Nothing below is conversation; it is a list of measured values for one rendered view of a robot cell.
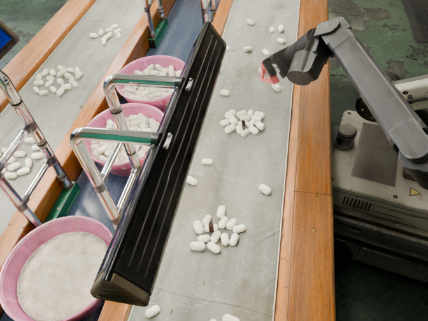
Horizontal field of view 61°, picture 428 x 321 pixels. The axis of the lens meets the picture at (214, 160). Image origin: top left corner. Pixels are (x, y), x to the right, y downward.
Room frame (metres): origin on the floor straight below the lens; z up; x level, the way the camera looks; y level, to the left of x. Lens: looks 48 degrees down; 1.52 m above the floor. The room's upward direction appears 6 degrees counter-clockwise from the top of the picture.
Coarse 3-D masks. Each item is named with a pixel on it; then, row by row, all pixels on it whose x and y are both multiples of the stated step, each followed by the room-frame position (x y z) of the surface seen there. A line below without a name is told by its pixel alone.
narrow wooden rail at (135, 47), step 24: (168, 0) 1.77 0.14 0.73; (144, 24) 1.48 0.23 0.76; (144, 48) 1.39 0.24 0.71; (96, 96) 1.02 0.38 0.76; (120, 96) 1.11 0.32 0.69; (48, 168) 0.71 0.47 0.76; (72, 168) 0.74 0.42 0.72; (48, 192) 0.63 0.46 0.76; (0, 240) 0.49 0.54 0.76; (0, 264) 0.42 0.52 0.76; (0, 312) 0.34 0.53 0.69
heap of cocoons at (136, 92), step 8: (152, 64) 1.21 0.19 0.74; (136, 72) 1.17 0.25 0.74; (144, 72) 1.16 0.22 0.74; (152, 72) 1.16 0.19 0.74; (160, 72) 1.17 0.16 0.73; (168, 72) 1.16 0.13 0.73; (176, 72) 1.14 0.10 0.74; (128, 88) 1.08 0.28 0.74; (136, 88) 1.10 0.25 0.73; (144, 88) 1.08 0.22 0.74; (152, 88) 1.06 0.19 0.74; (160, 88) 1.05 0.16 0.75; (128, 96) 1.03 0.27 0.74; (136, 96) 1.02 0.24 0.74; (144, 96) 1.03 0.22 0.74; (152, 96) 1.02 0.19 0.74; (160, 96) 1.03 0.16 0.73
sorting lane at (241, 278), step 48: (240, 0) 1.66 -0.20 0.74; (288, 0) 1.61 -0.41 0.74; (240, 48) 1.26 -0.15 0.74; (240, 96) 0.97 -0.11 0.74; (288, 96) 0.94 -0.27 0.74; (240, 144) 0.75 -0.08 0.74; (288, 144) 0.72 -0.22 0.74; (192, 192) 0.59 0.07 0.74; (240, 192) 0.57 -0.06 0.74; (192, 240) 0.44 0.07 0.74; (240, 240) 0.43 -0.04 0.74; (192, 288) 0.33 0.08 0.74; (240, 288) 0.32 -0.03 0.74
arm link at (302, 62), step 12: (324, 24) 0.73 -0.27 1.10; (336, 24) 0.71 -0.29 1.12; (324, 48) 0.71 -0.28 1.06; (300, 60) 0.70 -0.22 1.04; (312, 60) 0.68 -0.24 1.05; (324, 60) 0.70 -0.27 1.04; (288, 72) 0.69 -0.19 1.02; (300, 72) 0.67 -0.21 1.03; (312, 72) 0.66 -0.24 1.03; (300, 84) 0.68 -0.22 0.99
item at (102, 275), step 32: (192, 64) 0.62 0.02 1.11; (192, 96) 0.55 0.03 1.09; (160, 128) 0.48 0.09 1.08; (192, 128) 0.48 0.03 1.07; (160, 160) 0.38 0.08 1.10; (160, 192) 0.33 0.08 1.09; (128, 224) 0.27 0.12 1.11; (160, 224) 0.29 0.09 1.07; (128, 256) 0.23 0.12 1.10; (160, 256) 0.25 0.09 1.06; (96, 288) 0.20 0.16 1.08; (128, 288) 0.19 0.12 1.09
